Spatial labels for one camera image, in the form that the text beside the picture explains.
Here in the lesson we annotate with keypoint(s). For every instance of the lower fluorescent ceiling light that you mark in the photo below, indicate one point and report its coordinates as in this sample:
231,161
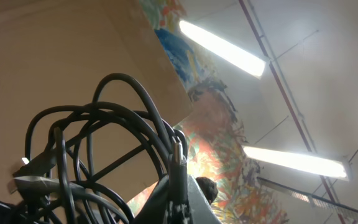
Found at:
309,163

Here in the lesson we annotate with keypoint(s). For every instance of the upper fluorescent ceiling light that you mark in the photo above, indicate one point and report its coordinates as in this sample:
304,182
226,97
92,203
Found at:
233,54

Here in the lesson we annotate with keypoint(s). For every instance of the red ceiling pipe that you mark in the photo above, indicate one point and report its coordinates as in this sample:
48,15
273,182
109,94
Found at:
259,35

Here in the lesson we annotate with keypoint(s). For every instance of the fluorescent ceiling light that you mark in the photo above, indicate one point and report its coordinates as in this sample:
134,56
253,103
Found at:
233,54
309,163

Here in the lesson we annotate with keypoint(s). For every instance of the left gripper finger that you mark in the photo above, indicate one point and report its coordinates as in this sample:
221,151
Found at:
160,207

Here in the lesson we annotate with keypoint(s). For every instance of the colourful wall mural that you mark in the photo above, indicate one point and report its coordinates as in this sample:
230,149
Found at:
214,131

